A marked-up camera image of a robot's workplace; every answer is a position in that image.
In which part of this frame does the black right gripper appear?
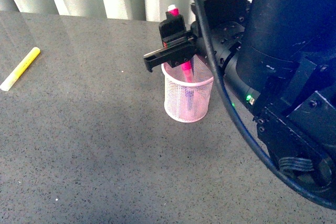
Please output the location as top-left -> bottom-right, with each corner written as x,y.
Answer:
143,0 -> 251,88

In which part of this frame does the pink marker pen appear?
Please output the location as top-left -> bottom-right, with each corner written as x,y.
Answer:
167,4 -> 194,84

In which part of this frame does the purple marker pen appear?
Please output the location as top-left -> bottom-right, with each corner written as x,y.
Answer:
187,58 -> 194,111

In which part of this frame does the pink mesh pen cup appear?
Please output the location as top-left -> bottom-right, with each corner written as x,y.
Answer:
161,55 -> 214,123

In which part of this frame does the yellow marker pen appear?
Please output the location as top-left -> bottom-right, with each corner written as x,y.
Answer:
1,47 -> 40,92

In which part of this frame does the black cable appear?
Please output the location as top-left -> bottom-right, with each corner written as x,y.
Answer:
183,0 -> 336,210

